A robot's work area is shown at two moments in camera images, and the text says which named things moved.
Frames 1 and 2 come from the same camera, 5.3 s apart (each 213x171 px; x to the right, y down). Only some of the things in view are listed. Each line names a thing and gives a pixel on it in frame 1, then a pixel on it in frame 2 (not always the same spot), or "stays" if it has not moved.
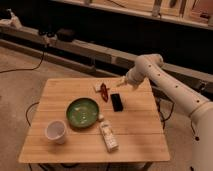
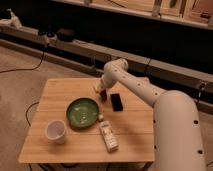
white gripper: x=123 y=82 -> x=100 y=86
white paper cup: x=55 y=131 stays
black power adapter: x=65 y=34 stays
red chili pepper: x=104 y=92 stays
